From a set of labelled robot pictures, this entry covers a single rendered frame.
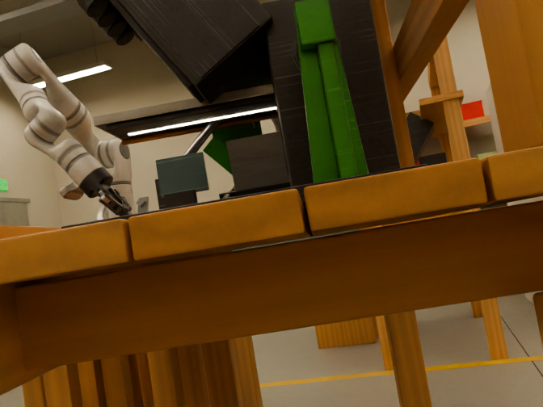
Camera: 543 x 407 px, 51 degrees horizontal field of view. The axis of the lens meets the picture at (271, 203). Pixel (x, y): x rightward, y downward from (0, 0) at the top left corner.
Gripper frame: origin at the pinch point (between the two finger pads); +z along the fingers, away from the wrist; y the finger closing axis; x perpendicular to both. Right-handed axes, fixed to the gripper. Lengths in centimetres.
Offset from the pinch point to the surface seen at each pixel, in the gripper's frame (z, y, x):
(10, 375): 23, -83, 0
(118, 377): 24.1, 2.0, 28.5
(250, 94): 6.3, -29.8, -38.0
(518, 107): 37, -85, -47
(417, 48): 20, -16, -70
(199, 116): 1.8, -26.9, -28.5
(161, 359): 27, 34, 29
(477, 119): 71, 602, -281
